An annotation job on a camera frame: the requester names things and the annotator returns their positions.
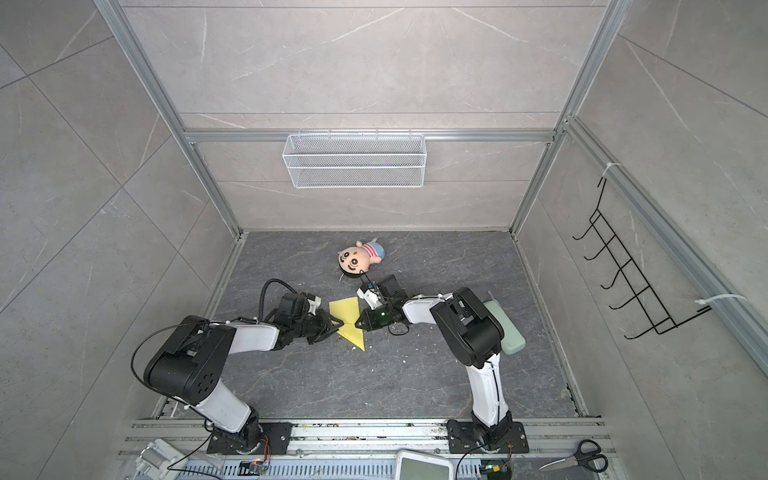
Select yellow square paper sheet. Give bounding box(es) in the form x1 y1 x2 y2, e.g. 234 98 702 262
329 297 365 351

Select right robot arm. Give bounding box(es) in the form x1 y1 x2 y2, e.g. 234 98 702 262
356 275 512 436

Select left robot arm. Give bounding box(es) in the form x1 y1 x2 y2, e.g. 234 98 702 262
142 293 344 436

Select plush doll toy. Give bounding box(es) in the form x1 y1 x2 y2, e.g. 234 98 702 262
337 238 386 277

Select white digital scale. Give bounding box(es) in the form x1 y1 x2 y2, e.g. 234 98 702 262
394 450 456 480

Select white device bottom left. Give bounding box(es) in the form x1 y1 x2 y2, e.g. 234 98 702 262
134 439 188 480

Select small green circuit board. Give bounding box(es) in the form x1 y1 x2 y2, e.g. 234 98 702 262
480 462 513 480

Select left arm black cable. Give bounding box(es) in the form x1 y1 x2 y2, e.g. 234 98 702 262
130 278 301 397

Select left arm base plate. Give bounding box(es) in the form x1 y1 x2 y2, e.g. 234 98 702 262
206 422 293 455

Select white wire mesh basket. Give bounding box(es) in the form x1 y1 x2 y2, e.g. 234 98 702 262
282 133 428 189

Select small red-wired circuit board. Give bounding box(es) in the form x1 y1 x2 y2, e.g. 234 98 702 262
237 460 271 476

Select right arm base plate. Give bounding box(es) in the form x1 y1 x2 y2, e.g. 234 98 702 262
445 418 530 454

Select black handled scissors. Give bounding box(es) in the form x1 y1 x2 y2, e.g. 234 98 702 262
539 439 609 473

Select black wire hook rack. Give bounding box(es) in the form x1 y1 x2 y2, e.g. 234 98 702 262
572 178 712 340

